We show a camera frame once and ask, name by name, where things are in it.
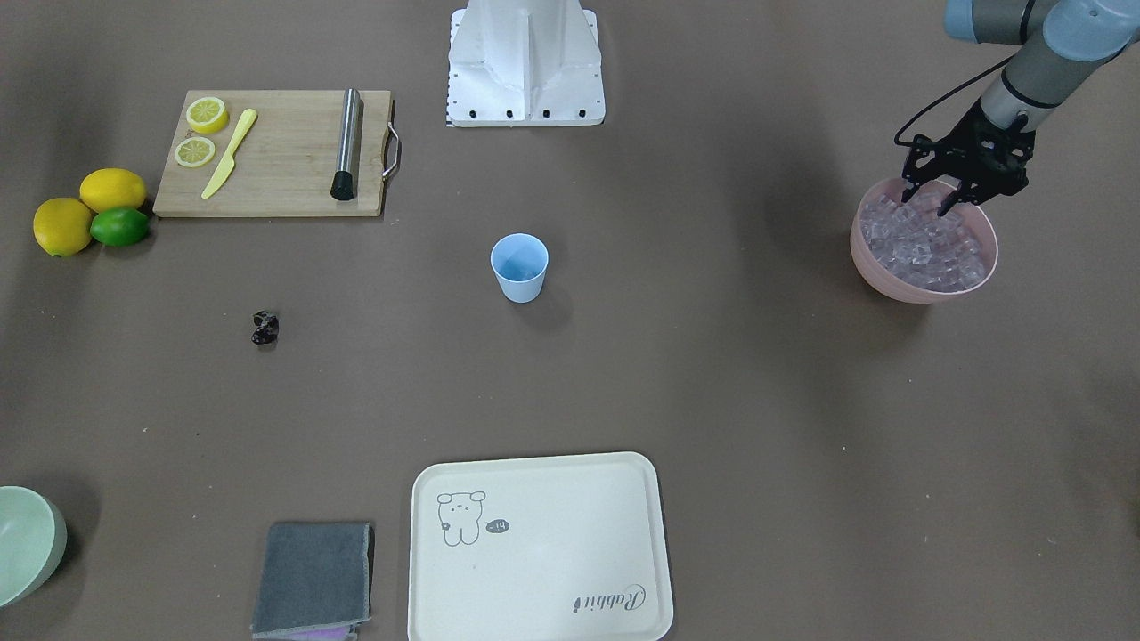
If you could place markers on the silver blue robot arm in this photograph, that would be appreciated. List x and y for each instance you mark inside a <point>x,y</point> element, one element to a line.
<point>1058,45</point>

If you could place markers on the mint green bowl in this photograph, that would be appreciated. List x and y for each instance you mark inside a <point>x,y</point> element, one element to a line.
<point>33,537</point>

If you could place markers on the lemon half slice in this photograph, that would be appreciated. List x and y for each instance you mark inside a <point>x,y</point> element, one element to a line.
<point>194,152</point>
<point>207,115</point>

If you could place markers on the wooden cutting board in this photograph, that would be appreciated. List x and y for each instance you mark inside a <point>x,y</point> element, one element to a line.
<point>287,161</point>

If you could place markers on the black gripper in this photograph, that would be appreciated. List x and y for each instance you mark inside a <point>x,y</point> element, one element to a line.
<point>982,134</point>

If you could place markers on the green lime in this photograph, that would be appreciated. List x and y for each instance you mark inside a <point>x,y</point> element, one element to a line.
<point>120,226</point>

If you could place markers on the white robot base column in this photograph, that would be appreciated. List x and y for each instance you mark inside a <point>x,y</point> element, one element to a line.
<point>524,64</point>

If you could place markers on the light blue plastic cup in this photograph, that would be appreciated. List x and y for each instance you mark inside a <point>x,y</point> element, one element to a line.
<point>520,262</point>

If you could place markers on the yellow plastic knife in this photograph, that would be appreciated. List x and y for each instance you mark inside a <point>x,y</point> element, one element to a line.
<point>227,161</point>

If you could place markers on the cream rectangular tray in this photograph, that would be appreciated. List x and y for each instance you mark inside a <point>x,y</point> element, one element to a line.
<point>552,548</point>

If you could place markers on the dark red cherries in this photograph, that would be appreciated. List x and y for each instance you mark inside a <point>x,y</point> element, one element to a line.
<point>266,328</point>

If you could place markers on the pink bowl of ice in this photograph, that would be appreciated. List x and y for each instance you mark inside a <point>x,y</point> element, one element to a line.
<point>906,251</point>

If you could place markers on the yellow lemon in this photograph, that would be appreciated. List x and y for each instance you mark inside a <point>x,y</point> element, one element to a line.
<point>112,188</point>
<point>61,226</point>

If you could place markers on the steel cylinder black tip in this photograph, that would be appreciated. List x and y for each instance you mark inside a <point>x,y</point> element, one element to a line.
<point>344,181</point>

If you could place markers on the grey folded cloth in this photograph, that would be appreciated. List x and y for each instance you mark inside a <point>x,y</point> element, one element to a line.
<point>315,581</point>

